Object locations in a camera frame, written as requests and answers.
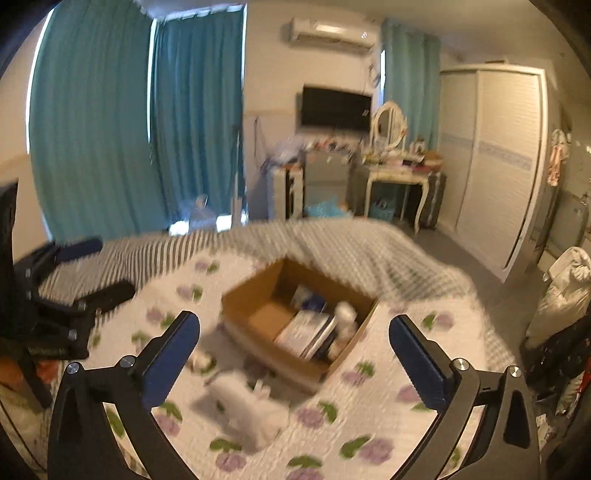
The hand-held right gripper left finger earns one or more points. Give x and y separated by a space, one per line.
171 361

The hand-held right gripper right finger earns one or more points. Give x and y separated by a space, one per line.
416 361

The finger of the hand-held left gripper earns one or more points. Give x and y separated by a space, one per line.
78 248
108 295

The white plush toy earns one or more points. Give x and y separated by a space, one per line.
247 410

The brown cardboard box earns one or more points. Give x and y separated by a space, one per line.
258 318

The small white soft item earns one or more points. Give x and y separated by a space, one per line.
203 363

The white bottle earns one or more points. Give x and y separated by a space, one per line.
346 323

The floral quilt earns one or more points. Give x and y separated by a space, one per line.
369 429

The wide teal curtain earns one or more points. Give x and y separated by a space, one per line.
92 129

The clear bluish plastic bag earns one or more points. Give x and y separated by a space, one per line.
199 213

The blue and white packet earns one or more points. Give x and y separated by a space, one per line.
308 299

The grey striped blanket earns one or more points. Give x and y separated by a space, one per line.
351 249

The dark floral cloth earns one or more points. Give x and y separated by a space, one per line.
561 360

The blue plastic basket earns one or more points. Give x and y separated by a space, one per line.
382 212

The white jacket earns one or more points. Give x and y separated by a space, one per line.
561 295

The dark suitcase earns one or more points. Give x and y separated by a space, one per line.
435 201

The white standing pole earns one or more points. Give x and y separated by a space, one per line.
238 184

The blue plastic bag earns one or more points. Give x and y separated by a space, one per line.
323 208

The white dressing table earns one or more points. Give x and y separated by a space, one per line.
392 174

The white shelf unit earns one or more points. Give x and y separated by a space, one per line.
280 191

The grey cabinet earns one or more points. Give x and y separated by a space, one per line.
325 177

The grey appliance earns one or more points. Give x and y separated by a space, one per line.
572 226

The white sliding-door wardrobe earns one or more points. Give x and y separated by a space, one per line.
494 161

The white plastic bag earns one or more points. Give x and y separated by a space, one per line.
284 152

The white oval vanity mirror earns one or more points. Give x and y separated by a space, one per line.
387 124

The pink hanging clothes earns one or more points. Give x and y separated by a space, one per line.
556 159

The narrow teal curtain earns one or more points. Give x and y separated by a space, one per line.
411 87

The white air conditioner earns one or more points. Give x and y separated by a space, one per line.
330 34

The black wall television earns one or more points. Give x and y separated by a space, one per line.
336 108

